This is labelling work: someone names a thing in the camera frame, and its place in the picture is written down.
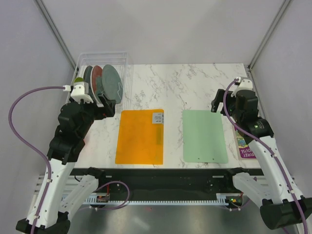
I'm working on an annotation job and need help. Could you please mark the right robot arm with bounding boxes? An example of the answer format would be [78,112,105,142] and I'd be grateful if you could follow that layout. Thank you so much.
[211,89,312,234]

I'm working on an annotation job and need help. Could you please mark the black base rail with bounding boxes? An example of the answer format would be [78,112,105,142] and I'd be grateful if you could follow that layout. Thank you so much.
[99,169,241,200]

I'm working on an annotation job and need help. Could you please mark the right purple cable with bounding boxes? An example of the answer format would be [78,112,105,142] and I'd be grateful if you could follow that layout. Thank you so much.
[223,78,308,234]

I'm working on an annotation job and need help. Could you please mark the red floral plate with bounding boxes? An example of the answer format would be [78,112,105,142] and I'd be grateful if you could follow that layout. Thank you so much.
[91,65,102,98]

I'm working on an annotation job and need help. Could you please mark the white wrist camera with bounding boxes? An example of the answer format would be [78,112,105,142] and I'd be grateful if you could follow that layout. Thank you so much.
[63,81,94,103]
[234,77,253,92]

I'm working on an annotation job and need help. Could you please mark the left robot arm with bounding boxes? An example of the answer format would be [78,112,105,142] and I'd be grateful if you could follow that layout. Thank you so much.
[16,96,116,234]

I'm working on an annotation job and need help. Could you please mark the mint green cutting mat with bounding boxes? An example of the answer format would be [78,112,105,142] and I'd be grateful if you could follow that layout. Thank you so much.
[182,110,228,164]

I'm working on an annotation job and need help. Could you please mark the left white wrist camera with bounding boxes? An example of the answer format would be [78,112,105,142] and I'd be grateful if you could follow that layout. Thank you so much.
[63,81,94,103]

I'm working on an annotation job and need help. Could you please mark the white wire dish rack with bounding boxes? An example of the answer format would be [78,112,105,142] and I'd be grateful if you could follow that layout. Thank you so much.
[71,51,133,112]

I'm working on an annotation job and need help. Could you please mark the orange cutting mat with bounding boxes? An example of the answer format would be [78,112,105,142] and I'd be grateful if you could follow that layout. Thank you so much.
[115,109,164,165]

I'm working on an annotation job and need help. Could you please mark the grey-blue plate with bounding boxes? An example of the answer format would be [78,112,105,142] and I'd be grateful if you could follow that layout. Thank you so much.
[102,64,123,104]

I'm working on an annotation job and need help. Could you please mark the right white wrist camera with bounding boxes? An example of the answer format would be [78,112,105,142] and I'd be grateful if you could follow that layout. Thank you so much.
[234,77,253,92]

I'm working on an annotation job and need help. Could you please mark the purple children's book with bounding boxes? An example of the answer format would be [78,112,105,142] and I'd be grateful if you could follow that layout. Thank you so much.
[233,127,256,160]

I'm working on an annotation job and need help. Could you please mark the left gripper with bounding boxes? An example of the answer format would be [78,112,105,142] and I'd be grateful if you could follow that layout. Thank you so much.
[76,93,116,137]

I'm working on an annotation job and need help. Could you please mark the white label sticker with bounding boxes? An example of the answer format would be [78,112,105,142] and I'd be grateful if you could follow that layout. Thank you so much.
[152,112,164,124]

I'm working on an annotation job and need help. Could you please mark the lime green plate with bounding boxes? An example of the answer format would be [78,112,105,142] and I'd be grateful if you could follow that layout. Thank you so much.
[74,77,84,83]

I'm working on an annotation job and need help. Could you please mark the dark teal branch plate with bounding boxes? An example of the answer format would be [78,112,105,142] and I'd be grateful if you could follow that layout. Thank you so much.
[83,66,93,84]

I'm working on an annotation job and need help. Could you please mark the white slotted cable duct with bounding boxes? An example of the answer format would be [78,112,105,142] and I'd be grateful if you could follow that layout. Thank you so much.
[83,194,243,206]

